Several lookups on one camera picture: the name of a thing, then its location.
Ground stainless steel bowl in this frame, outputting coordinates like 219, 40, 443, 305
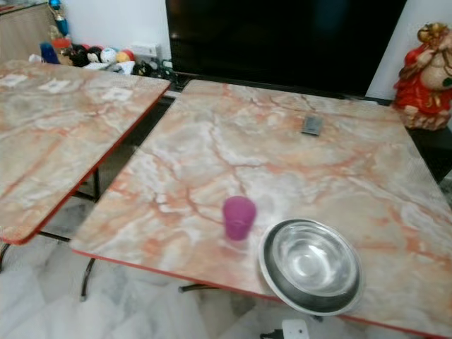
258, 218, 363, 316

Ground purple plastic cup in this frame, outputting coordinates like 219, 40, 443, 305
222, 196, 257, 242

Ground marble-pattern folding table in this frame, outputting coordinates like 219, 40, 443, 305
71, 79, 452, 338
0, 59, 172, 273

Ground small grey rectangular device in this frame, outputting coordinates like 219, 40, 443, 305
302, 115, 324, 136

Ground white square table sticker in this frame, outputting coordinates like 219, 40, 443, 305
1, 73, 30, 88
40, 79, 72, 94
102, 88, 134, 102

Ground black television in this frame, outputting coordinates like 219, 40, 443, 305
166, 0, 409, 96

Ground red and gold statue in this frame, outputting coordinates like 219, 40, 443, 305
393, 22, 452, 131

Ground white papers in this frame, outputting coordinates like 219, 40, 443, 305
85, 60, 136, 74

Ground black plush toy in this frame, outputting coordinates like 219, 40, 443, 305
67, 45, 102, 68

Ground dark blue cup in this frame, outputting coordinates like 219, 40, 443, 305
40, 42, 59, 64

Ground light wooden cabinet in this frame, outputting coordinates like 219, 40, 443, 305
0, 2, 61, 64

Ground blue and gold trophy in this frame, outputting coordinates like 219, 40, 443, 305
49, 0, 69, 37

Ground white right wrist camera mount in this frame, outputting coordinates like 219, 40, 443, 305
281, 319, 310, 339

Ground white wall socket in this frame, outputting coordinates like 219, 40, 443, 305
130, 43, 161, 60

